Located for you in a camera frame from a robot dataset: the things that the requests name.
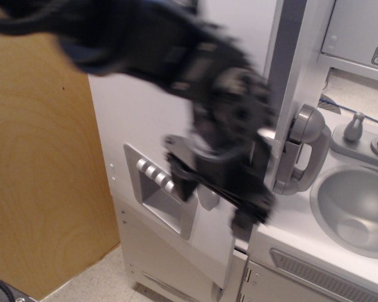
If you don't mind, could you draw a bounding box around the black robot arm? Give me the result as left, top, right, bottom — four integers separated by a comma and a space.
0, 1, 274, 240

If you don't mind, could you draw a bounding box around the grey base with screw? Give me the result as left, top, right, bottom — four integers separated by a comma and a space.
0, 280, 37, 302

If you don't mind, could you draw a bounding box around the white lower freezer door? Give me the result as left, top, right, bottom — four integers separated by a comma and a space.
113, 198, 248, 301

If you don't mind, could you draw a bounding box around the silver freezer door handle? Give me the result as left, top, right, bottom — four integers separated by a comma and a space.
211, 282, 224, 302

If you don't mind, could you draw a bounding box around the silver toy faucet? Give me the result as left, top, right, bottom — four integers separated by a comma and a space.
330, 112, 378, 166

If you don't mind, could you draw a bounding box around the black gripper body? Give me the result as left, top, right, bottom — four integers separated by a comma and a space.
163, 134, 277, 226

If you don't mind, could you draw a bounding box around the blue cable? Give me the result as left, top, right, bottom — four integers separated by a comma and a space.
318, 98, 378, 126

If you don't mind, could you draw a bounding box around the grey oven vent panel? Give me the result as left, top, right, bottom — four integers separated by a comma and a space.
270, 249, 378, 301

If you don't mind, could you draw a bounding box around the silver toy sink basin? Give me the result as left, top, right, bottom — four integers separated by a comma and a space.
310, 165, 378, 259

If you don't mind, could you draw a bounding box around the silver toy telephone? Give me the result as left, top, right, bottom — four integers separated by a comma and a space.
273, 104, 331, 196

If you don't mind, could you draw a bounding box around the silver ice dispenser panel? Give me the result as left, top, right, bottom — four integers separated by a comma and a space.
123, 143, 198, 240

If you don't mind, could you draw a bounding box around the toy microwave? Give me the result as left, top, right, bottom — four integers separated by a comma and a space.
318, 1, 378, 81

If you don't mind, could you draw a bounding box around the silver fridge door handle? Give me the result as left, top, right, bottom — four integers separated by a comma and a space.
197, 184, 220, 211

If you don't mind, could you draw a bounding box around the white toy fridge door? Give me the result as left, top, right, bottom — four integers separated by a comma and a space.
87, 0, 280, 289

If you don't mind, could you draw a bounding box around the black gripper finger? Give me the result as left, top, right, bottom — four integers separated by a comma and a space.
171, 165, 198, 202
231, 208, 258, 242

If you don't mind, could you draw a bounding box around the brass cabinet hinge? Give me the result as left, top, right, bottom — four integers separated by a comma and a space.
244, 268, 251, 282

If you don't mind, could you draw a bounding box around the plywood board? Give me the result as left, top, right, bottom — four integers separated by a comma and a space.
0, 35, 119, 299

